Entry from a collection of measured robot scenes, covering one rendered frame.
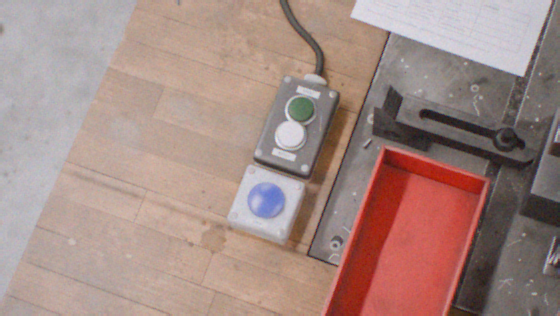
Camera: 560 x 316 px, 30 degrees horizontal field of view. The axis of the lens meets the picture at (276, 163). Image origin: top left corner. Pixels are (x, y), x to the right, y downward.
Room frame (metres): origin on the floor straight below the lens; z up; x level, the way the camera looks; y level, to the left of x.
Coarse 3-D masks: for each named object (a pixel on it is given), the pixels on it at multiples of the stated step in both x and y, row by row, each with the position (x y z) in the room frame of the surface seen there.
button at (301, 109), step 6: (300, 96) 0.43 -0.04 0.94; (294, 102) 0.42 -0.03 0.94; (300, 102) 0.42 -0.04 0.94; (306, 102) 0.42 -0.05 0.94; (288, 108) 0.42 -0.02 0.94; (294, 108) 0.42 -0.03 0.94; (300, 108) 0.42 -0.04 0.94; (306, 108) 0.41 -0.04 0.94; (312, 108) 0.41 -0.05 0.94; (294, 114) 0.41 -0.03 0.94; (300, 114) 0.41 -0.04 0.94; (306, 114) 0.41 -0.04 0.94; (312, 114) 0.41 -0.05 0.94; (294, 120) 0.41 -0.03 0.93; (300, 120) 0.40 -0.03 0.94; (306, 120) 0.40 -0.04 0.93
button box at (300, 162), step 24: (312, 48) 0.50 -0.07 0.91; (288, 96) 0.44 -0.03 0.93; (312, 96) 0.43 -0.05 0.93; (336, 96) 0.42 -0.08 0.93; (288, 120) 0.41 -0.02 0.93; (312, 120) 0.40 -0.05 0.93; (264, 144) 0.39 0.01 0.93; (312, 144) 0.37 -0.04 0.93; (288, 168) 0.35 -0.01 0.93; (312, 168) 0.35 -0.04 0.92
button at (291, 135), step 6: (282, 126) 0.40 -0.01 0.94; (288, 126) 0.40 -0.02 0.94; (294, 126) 0.40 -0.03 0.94; (300, 126) 0.40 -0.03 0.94; (282, 132) 0.39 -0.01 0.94; (288, 132) 0.39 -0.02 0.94; (294, 132) 0.39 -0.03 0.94; (300, 132) 0.39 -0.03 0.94; (282, 138) 0.39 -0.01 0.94; (288, 138) 0.38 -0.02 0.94; (294, 138) 0.38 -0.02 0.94; (300, 138) 0.38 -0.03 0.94; (282, 144) 0.38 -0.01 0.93; (288, 144) 0.38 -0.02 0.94; (294, 144) 0.38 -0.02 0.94
